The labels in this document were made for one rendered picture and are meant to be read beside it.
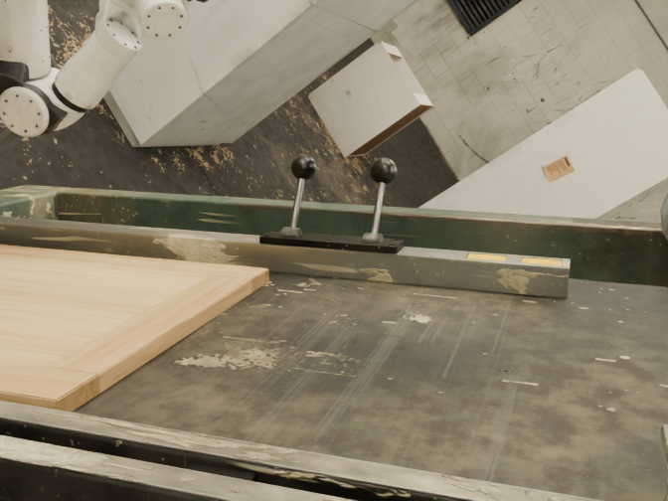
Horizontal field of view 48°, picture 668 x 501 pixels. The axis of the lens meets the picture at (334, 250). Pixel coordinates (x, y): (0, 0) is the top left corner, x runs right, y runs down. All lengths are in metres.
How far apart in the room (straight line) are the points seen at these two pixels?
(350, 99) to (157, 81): 2.65
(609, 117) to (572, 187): 0.42
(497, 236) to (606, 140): 3.20
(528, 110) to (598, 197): 4.54
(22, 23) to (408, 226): 0.66
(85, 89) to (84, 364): 0.58
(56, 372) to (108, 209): 0.79
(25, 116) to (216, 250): 0.35
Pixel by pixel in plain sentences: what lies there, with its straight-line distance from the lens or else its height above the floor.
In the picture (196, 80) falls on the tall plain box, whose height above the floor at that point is 0.47.
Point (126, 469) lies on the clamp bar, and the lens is 0.43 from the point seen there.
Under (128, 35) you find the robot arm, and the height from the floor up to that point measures 1.32.
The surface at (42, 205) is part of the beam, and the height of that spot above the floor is 0.90.
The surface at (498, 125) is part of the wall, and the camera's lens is 8.90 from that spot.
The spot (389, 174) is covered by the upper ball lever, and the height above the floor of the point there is 1.53.
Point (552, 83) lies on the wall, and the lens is 8.85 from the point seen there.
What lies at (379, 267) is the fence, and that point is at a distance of 1.01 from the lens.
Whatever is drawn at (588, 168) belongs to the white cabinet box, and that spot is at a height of 1.56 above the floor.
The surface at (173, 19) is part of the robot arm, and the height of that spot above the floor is 1.41.
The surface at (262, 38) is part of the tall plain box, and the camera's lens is 3.28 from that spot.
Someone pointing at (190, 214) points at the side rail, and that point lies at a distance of 1.38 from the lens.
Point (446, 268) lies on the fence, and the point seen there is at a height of 1.55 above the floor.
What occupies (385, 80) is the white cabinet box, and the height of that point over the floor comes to 0.60.
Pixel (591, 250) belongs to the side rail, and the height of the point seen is 1.69.
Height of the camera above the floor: 1.82
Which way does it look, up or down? 22 degrees down
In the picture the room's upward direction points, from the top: 57 degrees clockwise
